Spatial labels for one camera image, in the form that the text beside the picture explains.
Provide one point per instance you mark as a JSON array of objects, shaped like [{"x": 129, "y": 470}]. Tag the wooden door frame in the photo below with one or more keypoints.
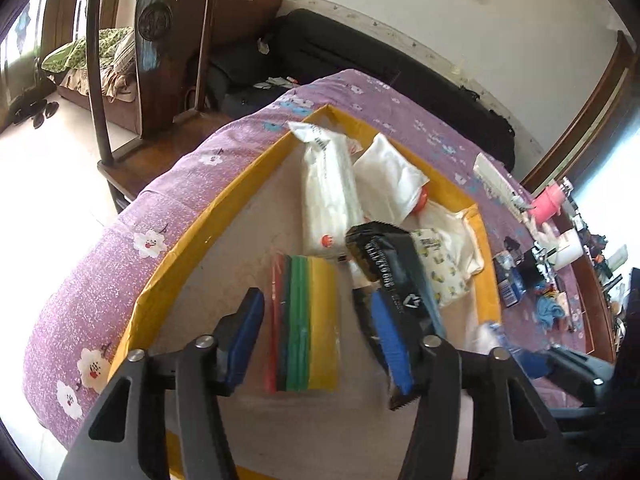
[{"x": 590, "y": 115}]

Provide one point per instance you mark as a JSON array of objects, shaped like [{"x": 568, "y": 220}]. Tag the blue white small carton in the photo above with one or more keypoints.
[{"x": 507, "y": 285}]

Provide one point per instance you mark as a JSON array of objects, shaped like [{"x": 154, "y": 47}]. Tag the lemon print tissue packet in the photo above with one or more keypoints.
[{"x": 442, "y": 265}]

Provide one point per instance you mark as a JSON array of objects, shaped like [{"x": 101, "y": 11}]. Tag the wooden cabinet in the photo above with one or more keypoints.
[{"x": 600, "y": 310}]

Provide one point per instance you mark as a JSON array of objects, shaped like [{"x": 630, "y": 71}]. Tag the black cylindrical device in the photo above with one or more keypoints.
[{"x": 530, "y": 267}]

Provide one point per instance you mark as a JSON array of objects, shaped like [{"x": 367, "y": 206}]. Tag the green patterned cloth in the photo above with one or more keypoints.
[{"x": 80, "y": 52}]

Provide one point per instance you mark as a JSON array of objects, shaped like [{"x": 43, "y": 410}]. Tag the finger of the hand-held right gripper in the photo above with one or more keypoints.
[{"x": 532, "y": 364}]

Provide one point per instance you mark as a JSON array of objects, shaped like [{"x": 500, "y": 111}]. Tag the white soft packet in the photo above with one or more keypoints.
[{"x": 390, "y": 180}]

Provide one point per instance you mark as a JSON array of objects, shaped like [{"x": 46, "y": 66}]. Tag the clear wrapped white tissue pack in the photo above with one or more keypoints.
[{"x": 325, "y": 195}]

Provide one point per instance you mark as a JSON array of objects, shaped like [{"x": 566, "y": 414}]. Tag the white power strip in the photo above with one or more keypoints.
[{"x": 492, "y": 175}]

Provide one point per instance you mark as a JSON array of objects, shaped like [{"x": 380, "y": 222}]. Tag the dark wooden chair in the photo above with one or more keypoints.
[{"x": 152, "y": 60}]

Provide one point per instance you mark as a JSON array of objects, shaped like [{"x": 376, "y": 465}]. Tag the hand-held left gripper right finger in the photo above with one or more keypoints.
[{"x": 395, "y": 345}]

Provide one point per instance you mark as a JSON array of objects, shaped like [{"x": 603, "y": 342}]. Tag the red round object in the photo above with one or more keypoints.
[{"x": 420, "y": 202}]

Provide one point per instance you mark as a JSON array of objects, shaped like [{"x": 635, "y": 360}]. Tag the black tissue packet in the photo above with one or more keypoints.
[{"x": 395, "y": 265}]

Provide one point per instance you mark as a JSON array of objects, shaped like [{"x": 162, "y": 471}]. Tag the dark slipper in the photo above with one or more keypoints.
[
  {"x": 25, "y": 112},
  {"x": 47, "y": 112}
]

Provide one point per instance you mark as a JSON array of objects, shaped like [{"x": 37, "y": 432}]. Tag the black sofa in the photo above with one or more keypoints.
[{"x": 350, "y": 50}]

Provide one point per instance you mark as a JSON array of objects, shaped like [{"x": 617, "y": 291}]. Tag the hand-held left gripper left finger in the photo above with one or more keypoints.
[{"x": 247, "y": 340}]

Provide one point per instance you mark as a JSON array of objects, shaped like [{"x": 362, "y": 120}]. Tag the brown sofa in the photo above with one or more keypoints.
[{"x": 240, "y": 5}]

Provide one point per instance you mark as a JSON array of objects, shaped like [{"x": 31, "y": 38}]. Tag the pink bottle with knitted sleeve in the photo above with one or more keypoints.
[{"x": 545, "y": 205}]

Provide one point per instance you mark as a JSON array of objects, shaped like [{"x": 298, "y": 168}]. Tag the blue cloth with red band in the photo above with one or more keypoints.
[{"x": 550, "y": 312}]

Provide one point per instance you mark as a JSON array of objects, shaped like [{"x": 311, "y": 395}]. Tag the white plastic jar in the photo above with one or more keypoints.
[{"x": 570, "y": 252}]

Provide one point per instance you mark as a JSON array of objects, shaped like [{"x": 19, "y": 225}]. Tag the yellow cardboard box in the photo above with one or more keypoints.
[{"x": 160, "y": 290}]

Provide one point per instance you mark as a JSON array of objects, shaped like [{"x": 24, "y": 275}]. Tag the yellow patterned white bag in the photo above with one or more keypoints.
[{"x": 450, "y": 225}]

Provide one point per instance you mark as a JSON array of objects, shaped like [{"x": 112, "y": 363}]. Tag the black bag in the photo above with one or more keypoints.
[{"x": 235, "y": 70}]

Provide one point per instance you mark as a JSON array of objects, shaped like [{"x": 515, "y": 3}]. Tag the yellow green red sponge pack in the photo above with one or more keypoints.
[{"x": 310, "y": 320}]

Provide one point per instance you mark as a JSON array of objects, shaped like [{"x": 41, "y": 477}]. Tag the white knit glove green cuff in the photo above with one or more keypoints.
[{"x": 542, "y": 235}]

